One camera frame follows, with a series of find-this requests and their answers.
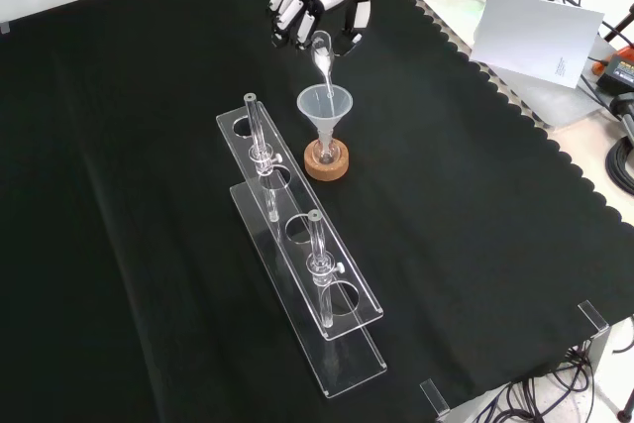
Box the coiled black cable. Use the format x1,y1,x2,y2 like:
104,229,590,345
604,135,634,192

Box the clear acrylic cloth clamp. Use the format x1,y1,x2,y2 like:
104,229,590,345
577,299,610,333
418,378,451,416

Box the clear glass round-bottom flask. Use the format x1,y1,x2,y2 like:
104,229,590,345
313,138,342,166

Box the loose black floor cables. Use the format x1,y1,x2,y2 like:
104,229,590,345
473,343,598,423

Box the orange and black device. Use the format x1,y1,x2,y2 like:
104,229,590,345
592,45,634,97

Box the translucent plastic funnel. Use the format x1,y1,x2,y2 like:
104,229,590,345
296,86,352,148

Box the white paper card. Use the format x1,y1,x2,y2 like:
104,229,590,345
469,0,606,91

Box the black tripod leg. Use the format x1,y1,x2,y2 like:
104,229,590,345
599,0,634,44

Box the clear acrylic funnel stand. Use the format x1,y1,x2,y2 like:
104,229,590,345
215,92,388,400

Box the black bench cloth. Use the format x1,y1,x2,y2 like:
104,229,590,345
0,0,634,423

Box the cork ring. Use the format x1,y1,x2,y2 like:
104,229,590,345
303,138,353,182

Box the pale flat board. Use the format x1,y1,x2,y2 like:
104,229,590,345
413,0,620,130

